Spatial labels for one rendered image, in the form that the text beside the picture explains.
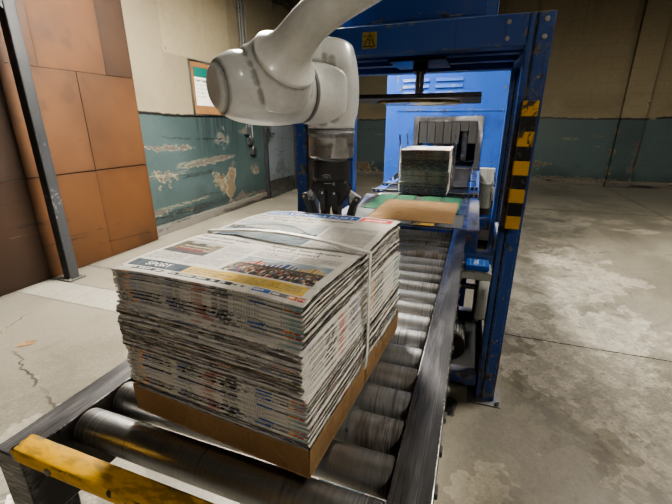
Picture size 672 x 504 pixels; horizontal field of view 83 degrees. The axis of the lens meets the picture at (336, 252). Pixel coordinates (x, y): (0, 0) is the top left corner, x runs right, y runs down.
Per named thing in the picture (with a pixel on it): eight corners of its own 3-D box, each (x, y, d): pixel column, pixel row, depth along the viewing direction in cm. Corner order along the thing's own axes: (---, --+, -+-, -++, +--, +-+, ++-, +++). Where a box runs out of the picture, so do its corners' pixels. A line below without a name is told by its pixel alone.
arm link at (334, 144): (346, 129, 68) (345, 163, 70) (360, 129, 76) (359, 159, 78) (300, 129, 71) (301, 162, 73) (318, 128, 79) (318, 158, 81)
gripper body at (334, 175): (304, 160, 73) (305, 207, 76) (345, 161, 70) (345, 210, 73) (318, 157, 80) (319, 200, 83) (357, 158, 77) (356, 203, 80)
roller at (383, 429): (406, 470, 52) (408, 441, 50) (141, 392, 67) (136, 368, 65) (412, 443, 56) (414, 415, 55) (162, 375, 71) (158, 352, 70)
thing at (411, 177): (447, 196, 220) (452, 149, 212) (397, 193, 230) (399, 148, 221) (451, 186, 254) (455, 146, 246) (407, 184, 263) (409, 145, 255)
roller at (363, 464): (397, 513, 46) (399, 483, 45) (109, 417, 61) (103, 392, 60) (404, 479, 51) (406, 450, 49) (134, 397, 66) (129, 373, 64)
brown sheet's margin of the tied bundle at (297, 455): (309, 481, 44) (308, 452, 43) (136, 409, 55) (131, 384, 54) (358, 396, 58) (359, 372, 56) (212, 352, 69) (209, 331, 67)
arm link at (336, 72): (331, 128, 80) (281, 128, 72) (331, 46, 75) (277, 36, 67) (370, 128, 73) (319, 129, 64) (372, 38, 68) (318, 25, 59)
